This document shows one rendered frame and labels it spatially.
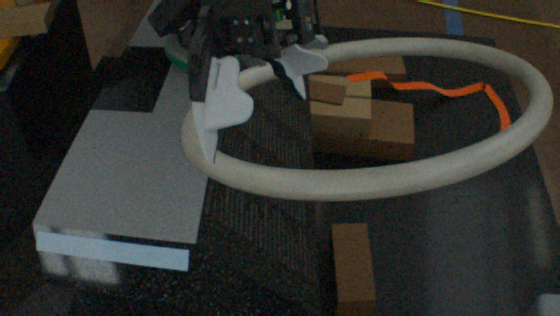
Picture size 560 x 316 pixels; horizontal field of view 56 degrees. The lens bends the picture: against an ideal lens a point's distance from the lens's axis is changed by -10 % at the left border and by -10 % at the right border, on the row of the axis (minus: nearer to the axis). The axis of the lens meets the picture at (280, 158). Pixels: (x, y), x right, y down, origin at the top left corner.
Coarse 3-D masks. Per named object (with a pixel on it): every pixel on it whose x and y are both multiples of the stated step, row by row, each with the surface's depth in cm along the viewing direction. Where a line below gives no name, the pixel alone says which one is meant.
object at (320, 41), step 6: (318, 36) 95; (312, 42) 97; (318, 42) 95; (324, 42) 94; (306, 48) 100; (324, 48) 95; (246, 60) 97; (252, 60) 94; (258, 60) 91; (252, 66) 95; (276, 78) 94
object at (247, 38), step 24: (216, 0) 47; (240, 0) 46; (264, 0) 44; (288, 0) 48; (216, 24) 49; (240, 24) 48; (264, 24) 47; (288, 24) 49; (312, 24) 50; (240, 48) 50; (264, 48) 47
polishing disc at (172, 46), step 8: (192, 24) 141; (184, 32) 139; (168, 40) 137; (176, 40) 137; (184, 40) 137; (168, 48) 134; (176, 48) 134; (184, 48) 134; (176, 56) 133; (184, 56) 132
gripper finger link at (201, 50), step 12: (204, 24) 48; (204, 36) 48; (192, 48) 48; (204, 48) 48; (216, 48) 49; (192, 60) 49; (204, 60) 48; (192, 72) 49; (204, 72) 49; (192, 84) 49; (204, 84) 49; (192, 96) 49; (204, 96) 49
